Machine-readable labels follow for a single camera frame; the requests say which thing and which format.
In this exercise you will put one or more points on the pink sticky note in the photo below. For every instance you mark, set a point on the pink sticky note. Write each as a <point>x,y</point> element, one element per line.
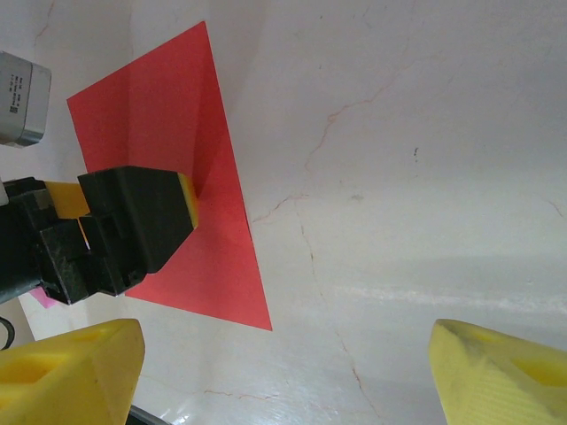
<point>44,299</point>

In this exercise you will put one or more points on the red paper sheet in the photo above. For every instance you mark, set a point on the red paper sheet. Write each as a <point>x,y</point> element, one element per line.
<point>168,115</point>

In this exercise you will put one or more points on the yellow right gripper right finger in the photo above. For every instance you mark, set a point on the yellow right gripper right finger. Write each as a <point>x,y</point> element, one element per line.
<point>496,385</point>

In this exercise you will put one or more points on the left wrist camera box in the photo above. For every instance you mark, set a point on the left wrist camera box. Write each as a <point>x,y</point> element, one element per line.
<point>22,97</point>

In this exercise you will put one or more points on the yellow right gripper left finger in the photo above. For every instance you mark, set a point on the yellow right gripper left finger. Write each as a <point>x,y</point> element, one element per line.
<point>57,380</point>

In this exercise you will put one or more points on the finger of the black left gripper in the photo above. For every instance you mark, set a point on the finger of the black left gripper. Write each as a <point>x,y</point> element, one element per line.
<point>142,212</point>

